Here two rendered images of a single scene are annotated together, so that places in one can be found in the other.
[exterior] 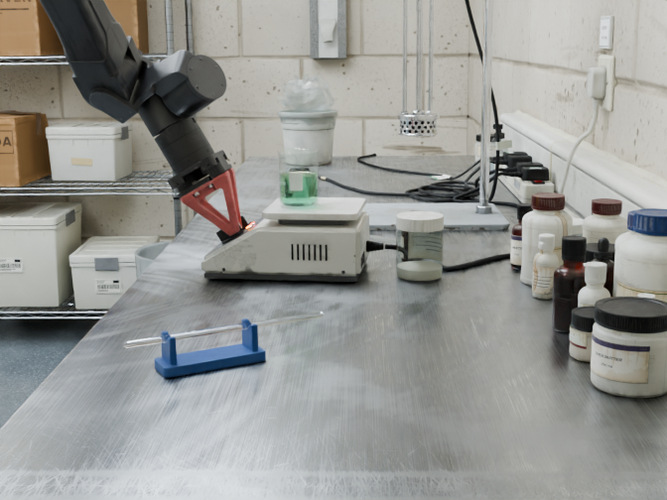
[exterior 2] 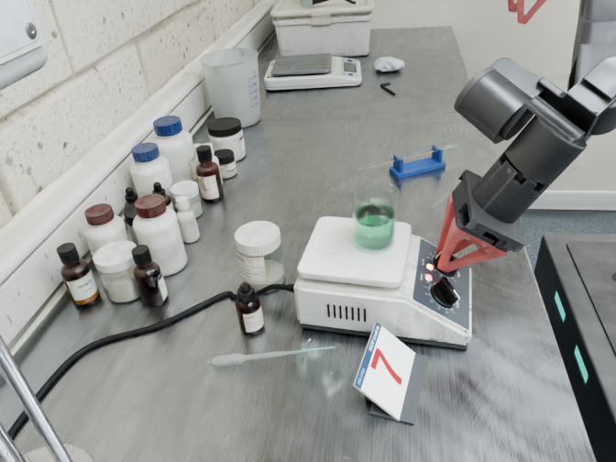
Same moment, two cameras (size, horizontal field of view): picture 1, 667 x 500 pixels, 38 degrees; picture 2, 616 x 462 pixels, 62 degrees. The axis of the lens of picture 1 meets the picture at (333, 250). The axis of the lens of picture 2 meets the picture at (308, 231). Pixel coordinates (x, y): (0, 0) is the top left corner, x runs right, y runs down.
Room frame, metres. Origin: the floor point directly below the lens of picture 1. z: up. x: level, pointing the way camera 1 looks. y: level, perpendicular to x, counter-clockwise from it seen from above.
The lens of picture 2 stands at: (1.71, 0.05, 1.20)
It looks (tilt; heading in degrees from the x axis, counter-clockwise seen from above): 34 degrees down; 190
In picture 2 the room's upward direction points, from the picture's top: 5 degrees counter-clockwise
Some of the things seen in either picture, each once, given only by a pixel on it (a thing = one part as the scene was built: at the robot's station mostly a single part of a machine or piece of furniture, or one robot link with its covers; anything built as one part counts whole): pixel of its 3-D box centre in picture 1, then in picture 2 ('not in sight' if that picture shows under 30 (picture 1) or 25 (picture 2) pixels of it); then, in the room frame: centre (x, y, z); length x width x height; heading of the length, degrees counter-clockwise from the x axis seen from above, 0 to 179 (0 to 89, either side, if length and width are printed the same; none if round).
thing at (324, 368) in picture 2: not in sight; (321, 361); (1.33, -0.01, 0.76); 0.06 x 0.06 x 0.02
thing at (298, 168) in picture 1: (298, 177); (375, 217); (1.22, 0.04, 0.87); 0.06 x 0.05 x 0.08; 21
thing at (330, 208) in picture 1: (316, 207); (357, 248); (1.22, 0.02, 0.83); 0.12 x 0.12 x 0.01; 82
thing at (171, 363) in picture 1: (209, 346); (417, 160); (0.86, 0.12, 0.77); 0.10 x 0.03 x 0.04; 118
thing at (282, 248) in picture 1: (296, 241); (378, 279); (1.22, 0.05, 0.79); 0.22 x 0.13 x 0.08; 82
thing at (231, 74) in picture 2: not in sight; (236, 87); (0.59, -0.28, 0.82); 0.18 x 0.13 x 0.15; 165
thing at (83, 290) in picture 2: not in sight; (77, 274); (1.23, -0.35, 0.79); 0.04 x 0.04 x 0.09
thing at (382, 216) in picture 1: (411, 215); not in sight; (1.58, -0.13, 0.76); 0.30 x 0.20 x 0.01; 88
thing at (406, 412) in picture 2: not in sight; (393, 370); (1.35, 0.06, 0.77); 0.09 x 0.06 x 0.04; 167
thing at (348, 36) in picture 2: not in sight; (325, 21); (-0.05, -0.13, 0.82); 0.37 x 0.31 x 0.14; 2
